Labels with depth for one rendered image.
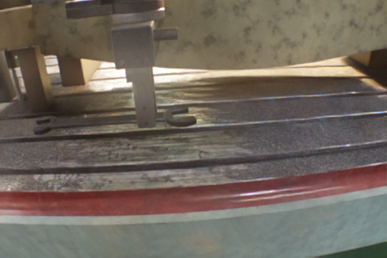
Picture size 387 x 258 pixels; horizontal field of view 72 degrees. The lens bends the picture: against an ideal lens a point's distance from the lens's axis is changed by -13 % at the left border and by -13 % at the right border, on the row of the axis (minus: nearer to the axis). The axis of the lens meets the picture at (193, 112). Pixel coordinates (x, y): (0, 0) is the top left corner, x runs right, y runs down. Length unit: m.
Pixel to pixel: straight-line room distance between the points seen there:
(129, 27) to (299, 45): 0.33
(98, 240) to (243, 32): 0.39
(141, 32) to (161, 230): 0.23
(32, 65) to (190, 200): 0.43
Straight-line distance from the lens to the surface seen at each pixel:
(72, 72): 0.80
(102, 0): 0.40
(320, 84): 0.75
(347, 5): 0.60
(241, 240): 0.40
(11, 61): 0.78
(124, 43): 0.35
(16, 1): 0.68
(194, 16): 0.51
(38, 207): 0.47
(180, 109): 0.47
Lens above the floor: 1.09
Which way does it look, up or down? 27 degrees down
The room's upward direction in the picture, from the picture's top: 3 degrees counter-clockwise
